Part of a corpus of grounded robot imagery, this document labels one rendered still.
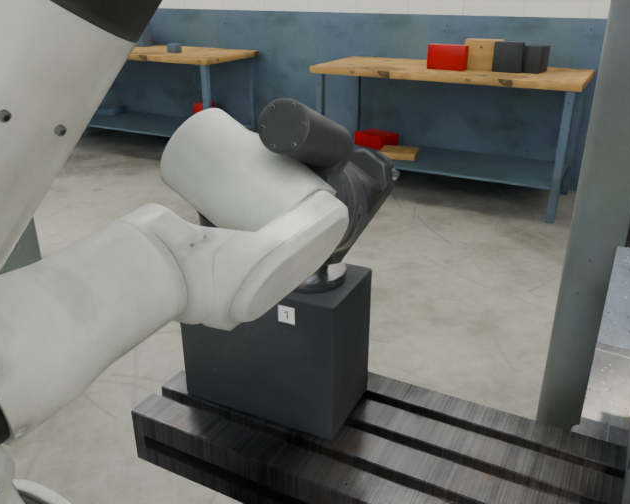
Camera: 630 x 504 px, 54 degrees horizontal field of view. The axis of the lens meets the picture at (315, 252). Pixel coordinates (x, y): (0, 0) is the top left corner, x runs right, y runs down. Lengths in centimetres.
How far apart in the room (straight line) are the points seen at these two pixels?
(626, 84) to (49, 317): 82
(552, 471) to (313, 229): 52
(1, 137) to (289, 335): 59
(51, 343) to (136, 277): 5
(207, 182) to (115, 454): 188
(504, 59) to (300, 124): 401
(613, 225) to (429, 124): 416
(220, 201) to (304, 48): 509
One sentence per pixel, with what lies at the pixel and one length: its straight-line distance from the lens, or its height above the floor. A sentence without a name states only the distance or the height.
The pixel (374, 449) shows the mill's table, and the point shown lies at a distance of 78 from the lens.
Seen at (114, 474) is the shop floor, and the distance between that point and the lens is 216.
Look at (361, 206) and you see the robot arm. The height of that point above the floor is 126.
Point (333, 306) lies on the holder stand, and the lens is 69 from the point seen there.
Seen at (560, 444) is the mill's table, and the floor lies 91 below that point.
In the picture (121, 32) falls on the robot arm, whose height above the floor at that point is 141.
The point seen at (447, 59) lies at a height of 95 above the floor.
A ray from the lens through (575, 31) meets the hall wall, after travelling 481.
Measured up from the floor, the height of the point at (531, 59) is 97.
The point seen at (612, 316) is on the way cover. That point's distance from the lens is 101.
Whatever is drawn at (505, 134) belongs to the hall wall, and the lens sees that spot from 497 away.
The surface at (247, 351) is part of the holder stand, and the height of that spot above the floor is 100.
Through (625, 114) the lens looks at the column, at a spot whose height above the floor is 126.
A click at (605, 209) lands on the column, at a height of 112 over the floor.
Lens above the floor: 142
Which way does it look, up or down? 24 degrees down
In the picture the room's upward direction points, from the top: straight up
